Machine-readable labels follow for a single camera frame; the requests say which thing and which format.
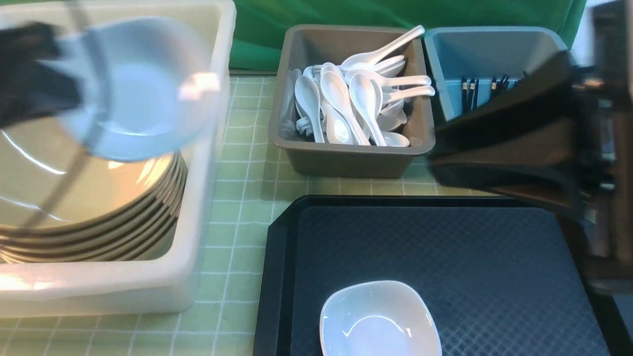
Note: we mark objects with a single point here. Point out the white square dish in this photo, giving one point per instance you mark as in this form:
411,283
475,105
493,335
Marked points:
146,84
377,318

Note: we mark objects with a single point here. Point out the blue plastic chopstick bin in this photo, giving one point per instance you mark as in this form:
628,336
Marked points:
481,53

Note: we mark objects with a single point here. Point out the black plastic serving tray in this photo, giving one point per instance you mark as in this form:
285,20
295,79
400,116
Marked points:
500,278

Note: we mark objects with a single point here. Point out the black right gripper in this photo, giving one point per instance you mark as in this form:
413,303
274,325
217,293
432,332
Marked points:
538,143

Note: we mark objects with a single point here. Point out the pile of white spoons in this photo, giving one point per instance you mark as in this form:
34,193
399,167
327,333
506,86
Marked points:
353,106

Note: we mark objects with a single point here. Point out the brown plastic spoon bin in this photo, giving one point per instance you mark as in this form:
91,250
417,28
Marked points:
311,44

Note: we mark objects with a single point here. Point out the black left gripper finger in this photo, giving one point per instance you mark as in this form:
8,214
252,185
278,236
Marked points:
30,89

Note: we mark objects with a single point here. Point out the large white plastic tub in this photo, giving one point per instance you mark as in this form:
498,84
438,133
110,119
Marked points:
168,283

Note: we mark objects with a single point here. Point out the green checkered tablecloth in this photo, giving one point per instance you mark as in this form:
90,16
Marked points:
254,184

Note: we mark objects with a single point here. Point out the green backdrop curtain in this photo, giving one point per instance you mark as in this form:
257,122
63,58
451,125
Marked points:
261,24

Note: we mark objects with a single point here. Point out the bundle of black chopsticks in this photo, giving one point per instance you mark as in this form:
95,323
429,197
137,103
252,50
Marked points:
470,89

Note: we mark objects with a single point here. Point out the stack of beige bowls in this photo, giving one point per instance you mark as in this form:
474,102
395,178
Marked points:
112,212

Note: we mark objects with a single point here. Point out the white spoon on top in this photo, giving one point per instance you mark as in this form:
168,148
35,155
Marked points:
370,59

